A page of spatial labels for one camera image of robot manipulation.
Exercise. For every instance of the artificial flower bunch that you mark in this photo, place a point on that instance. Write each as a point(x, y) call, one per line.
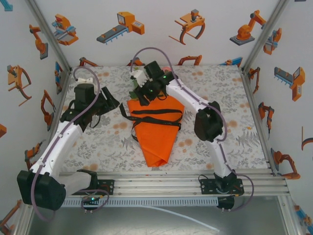
point(166, 68)

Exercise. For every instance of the black printed ribbon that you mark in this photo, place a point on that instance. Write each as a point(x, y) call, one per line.
point(156, 112)

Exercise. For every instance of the orange wrapping paper sheet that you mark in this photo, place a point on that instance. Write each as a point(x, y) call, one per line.
point(156, 142)

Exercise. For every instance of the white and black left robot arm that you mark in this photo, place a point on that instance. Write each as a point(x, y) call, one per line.
point(56, 147)

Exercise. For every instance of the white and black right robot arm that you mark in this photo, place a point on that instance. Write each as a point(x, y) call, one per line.
point(185, 95)

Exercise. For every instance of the floral patterned tablecloth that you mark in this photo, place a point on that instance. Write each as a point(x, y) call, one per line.
point(232, 85)

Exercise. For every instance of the small black electronics box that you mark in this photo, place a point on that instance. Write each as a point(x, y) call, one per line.
point(226, 203)
point(90, 203)

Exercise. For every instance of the white plastic strip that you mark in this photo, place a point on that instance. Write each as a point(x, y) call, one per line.
point(195, 221)

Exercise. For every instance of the aluminium table side rail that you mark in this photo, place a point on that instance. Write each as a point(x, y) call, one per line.
point(60, 98)
point(258, 122)

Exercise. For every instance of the aluminium frame post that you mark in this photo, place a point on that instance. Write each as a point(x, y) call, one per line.
point(48, 34)
point(264, 34)

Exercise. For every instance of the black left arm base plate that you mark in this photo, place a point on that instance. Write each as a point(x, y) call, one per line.
point(107, 187)

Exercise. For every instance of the aluminium frame rail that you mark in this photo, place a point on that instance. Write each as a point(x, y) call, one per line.
point(159, 186)

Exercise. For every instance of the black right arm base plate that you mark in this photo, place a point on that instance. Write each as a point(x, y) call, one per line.
point(207, 187)

